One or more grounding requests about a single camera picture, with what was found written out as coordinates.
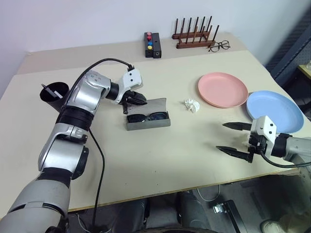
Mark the black sunglasses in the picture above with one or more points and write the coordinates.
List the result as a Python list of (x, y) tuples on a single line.
[(155, 117)]

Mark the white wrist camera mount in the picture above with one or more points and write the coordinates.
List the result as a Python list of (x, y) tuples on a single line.
[(131, 78), (264, 126)]

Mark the small metal bracket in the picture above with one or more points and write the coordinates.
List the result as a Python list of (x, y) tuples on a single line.
[(218, 208)]

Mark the brown wooden peg rack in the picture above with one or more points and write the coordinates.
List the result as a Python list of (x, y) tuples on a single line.
[(192, 44)]

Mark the white marker with black cap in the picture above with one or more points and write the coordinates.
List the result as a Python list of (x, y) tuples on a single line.
[(57, 94)]

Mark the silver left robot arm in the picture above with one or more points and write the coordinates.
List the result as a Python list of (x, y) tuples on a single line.
[(85, 97)]

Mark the pink plate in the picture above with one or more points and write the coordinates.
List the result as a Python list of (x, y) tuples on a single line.
[(222, 89)]

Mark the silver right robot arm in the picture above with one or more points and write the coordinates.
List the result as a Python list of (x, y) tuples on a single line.
[(296, 148)]

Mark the flat black bar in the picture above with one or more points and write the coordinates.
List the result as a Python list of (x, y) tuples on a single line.
[(233, 213)]

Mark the plain black box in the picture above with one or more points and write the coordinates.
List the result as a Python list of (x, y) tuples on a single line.
[(156, 43)]

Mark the dark rounded grey shape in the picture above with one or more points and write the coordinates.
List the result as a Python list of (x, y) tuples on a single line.
[(131, 216), (194, 211)]

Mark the dark blue perforated panel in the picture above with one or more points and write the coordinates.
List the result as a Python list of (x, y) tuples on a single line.
[(296, 48)]

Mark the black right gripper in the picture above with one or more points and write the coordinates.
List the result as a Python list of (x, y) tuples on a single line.
[(256, 144)]

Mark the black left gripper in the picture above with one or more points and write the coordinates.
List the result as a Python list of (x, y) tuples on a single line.
[(126, 108)]

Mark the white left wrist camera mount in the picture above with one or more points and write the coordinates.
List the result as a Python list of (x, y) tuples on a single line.
[(131, 78)]

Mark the black cylindrical cup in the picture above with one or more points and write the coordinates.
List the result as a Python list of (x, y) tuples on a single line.
[(53, 104)]

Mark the grey glasses case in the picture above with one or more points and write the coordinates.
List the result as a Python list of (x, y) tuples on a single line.
[(148, 125)]

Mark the thin black-framed eyeglasses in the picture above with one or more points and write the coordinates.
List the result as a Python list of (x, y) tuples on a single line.
[(224, 45)]

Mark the white shoe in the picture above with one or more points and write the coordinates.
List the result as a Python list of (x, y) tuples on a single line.
[(269, 227)]

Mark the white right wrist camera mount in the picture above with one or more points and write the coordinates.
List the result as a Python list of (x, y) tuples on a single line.
[(264, 126)]

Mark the blue plate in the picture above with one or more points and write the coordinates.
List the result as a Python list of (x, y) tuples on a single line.
[(274, 106)]

